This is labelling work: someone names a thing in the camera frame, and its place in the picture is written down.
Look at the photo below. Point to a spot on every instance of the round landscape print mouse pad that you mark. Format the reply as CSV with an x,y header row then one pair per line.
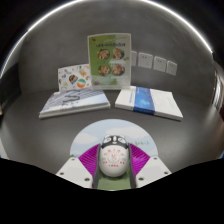
x,y
113,128

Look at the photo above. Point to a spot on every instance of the white panda computer mouse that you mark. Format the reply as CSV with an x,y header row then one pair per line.
x,y
114,160

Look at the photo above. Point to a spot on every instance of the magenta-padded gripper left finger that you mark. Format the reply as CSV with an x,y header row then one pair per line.
x,y
73,170

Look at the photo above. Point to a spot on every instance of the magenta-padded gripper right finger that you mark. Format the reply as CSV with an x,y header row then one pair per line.
x,y
153,170

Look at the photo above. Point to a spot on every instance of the thin grey cover book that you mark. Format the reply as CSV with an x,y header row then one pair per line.
x,y
75,101

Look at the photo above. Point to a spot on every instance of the green food poster stand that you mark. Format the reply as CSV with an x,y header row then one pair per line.
x,y
109,60

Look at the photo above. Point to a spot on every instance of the white book with blue band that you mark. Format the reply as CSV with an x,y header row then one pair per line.
x,y
160,103

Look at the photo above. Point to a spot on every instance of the small white illustrated card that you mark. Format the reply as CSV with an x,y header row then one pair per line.
x,y
75,78

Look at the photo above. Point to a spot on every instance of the curved white ceiling light strip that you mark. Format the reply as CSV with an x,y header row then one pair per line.
x,y
25,31

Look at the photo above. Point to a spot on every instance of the row of white wall sockets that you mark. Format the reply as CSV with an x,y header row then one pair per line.
x,y
145,60

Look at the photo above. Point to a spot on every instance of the dark framed glass door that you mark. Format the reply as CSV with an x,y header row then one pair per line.
x,y
219,90

